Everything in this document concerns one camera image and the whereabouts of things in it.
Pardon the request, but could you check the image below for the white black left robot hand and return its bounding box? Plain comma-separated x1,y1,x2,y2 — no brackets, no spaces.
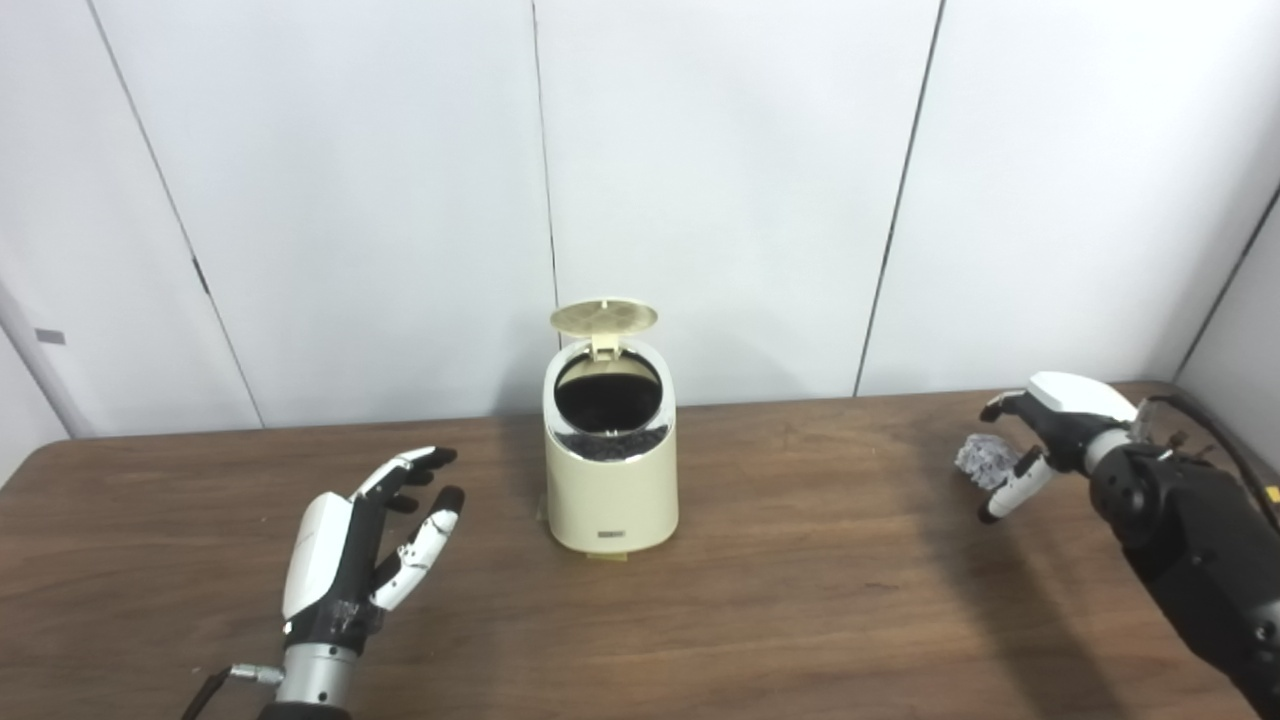
282,446,466,653

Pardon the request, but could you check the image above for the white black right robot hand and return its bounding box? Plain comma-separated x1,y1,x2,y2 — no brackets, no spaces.
977,372,1141,525

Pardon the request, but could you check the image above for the white paper ball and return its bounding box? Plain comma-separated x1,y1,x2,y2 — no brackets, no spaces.
955,433,1023,491

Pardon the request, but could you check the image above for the round cream bin lid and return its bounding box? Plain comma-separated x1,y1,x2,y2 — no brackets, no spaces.
550,297,659,361

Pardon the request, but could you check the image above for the cream-colored bin body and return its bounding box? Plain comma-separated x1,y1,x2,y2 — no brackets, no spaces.
543,338,679,554

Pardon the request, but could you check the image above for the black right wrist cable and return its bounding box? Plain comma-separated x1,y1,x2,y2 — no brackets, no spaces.
1140,393,1280,531

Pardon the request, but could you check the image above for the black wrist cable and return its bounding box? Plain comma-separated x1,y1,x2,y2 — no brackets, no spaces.
180,664,287,720
1140,393,1280,531

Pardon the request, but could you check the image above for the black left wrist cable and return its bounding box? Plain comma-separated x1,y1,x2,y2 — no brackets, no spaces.
180,664,287,720

